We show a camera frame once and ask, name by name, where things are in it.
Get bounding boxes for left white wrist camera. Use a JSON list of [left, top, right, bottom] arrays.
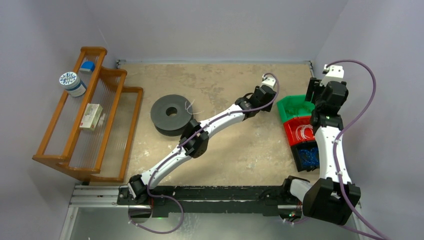
[[261, 74, 276, 89]]

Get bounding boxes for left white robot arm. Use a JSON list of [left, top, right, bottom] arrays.
[[127, 84, 279, 205]]

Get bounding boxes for green plastic bin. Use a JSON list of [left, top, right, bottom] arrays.
[[276, 94, 315, 123]]

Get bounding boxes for white red carton box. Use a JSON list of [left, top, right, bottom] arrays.
[[79, 103, 103, 131]]

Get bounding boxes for blue white round tin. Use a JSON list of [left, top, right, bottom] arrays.
[[58, 71, 87, 98]]

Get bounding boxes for green cable coils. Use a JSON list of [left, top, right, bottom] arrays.
[[288, 102, 312, 115]]

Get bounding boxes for black plastic bin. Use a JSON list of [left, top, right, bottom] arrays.
[[290, 141, 320, 172]]

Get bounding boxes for blue white small box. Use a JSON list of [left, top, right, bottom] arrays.
[[79, 61, 96, 74]]

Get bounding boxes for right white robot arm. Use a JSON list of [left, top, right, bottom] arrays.
[[280, 77, 361, 226]]

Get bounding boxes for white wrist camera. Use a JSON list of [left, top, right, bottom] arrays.
[[261, 74, 276, 89], [320, 64, 344, 86]]

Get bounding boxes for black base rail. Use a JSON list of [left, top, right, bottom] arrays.
[[117, 185, 302, 221]]

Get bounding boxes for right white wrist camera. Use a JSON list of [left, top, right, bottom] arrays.
[[320, 64, 344, 86]]

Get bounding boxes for white cable coils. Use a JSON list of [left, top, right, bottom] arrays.
[[293, 124, 316, 143]]

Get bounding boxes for wooden rack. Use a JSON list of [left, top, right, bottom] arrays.
[[32, 46, 144, 183]]

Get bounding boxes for aluminium frame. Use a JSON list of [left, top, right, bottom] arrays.
[[60, 185, 365, 240]]

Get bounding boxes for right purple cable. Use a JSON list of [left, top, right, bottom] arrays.
[[282, 59, 392, 240]]

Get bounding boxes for red plastic bin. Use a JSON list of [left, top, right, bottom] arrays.
[[283, 116, 315, 147]]

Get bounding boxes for black cable spool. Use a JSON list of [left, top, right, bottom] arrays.
[[150, 94, 194, 137]]

